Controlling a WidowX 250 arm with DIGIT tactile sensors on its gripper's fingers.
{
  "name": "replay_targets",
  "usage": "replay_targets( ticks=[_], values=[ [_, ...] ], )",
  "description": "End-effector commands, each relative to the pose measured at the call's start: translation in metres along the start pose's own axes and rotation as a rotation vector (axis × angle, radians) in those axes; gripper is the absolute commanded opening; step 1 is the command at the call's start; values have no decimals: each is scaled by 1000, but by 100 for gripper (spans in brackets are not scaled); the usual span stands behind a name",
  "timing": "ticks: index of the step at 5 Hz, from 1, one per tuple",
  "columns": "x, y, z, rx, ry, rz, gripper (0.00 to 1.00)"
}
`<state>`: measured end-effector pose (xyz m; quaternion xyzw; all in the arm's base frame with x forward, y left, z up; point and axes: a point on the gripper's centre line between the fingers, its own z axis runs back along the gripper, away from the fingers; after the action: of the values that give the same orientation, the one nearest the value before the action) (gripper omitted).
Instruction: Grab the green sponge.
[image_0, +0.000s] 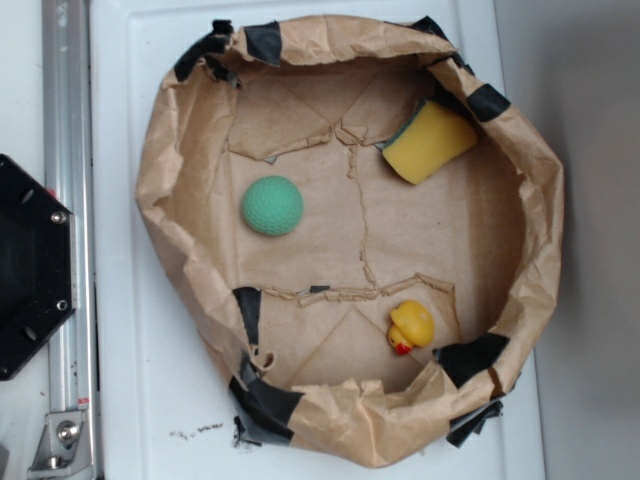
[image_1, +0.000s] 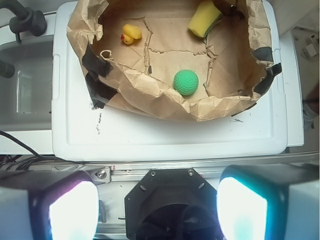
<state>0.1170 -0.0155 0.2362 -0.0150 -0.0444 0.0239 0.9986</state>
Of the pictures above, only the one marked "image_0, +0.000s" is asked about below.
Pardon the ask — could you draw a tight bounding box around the brown paper bag tray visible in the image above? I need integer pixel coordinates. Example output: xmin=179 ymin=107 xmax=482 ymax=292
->
xmin=136 ymin=15 xmax=564 ymax=467

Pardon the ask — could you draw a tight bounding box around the green foam ball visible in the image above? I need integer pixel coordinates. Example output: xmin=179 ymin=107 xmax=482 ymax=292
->
xmin=241 ymin=176 xmax=304 ymax=236

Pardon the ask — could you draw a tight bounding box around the metal corner bracket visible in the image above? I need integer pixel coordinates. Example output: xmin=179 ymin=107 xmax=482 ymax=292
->
xmin=27 ymin=410 xmax=95 ymax=479

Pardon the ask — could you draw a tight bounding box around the aluminium extrusion rail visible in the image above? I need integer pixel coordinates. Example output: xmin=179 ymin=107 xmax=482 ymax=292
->
xmin=42 ymin=1 xmax=104 ymax=479

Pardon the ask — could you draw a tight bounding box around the yellow green sponge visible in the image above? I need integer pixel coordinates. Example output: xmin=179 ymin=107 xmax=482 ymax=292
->
xmin=382 ymin=101 xmax=479 ymax=185

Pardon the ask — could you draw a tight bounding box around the yellow rubber duck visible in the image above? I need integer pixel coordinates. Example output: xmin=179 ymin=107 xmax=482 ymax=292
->
xmin=387 ymin=300 xmax=435 ymax=355

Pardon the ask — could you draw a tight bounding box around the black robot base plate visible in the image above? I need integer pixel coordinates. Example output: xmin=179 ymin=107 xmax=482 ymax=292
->
xmin=1 ymin=155 xmax=75 ymax=381

